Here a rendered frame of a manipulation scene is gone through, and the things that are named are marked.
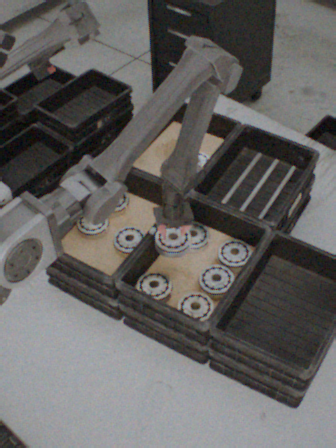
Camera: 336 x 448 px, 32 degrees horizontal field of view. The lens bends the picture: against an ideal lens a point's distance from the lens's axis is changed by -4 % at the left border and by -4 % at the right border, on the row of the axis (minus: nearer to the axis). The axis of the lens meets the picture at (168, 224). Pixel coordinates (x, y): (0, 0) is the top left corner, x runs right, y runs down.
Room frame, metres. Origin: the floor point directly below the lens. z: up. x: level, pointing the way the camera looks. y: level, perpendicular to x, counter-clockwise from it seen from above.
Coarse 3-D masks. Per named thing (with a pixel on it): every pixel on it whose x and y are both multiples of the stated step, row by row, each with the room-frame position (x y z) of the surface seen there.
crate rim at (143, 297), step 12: (216, 204) 1.26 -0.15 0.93; (240, 216) 1.20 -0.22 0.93; (156, 228) 1.17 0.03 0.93; (264, 228) 1.15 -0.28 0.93; (264, 240) 1.11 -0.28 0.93; (252, 252) 1.06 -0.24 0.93; (132, 264) 1.04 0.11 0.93; (120, 276) 1.00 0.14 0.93; (240, 276) 0.98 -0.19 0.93; (120, 288) 0.97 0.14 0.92; (132, 288) 0.96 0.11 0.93; (228, 288) 0.94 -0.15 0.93; (144, 300) 0.93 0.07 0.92; (156, 300) 0.92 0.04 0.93; (168, 312) 0.89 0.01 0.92; (216, 312) 0.87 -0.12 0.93; (192, 324) 0.84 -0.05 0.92; (204, 324) 0.83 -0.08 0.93
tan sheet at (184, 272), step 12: (216, 240) 1.20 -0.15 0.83; (204, 252) 1.15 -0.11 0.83; (216, 252) 1.15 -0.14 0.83; (156, 264) 1.12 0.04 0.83; (168, 264) 1.11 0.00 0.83; (180, 264) 1.11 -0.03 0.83; (192, 264) 1.11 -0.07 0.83; (204, 264) 1.11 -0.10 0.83; (180, 276) 1.07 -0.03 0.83; (192, 276) 1.07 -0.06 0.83; (180, 288) 1.02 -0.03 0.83; (192, 288) 1.02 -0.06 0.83; (216, 300) 0.97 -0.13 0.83
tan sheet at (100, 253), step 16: (128, 208) 1.35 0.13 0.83; (144, 208) 1.35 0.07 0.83; (112, 224) 1.29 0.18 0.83; (128, 224) 1.28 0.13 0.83; (144, 224) 1.28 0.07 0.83; (64, 240) 1.23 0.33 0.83; (80, 240) 1.23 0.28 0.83; (96, 240) 1.22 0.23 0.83; (112, 240) 1.22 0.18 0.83; (80, 256) 1.16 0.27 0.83; (96, 256) 1.16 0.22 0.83; (112, 256) 1.16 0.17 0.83; (112, 272) 1.09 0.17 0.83
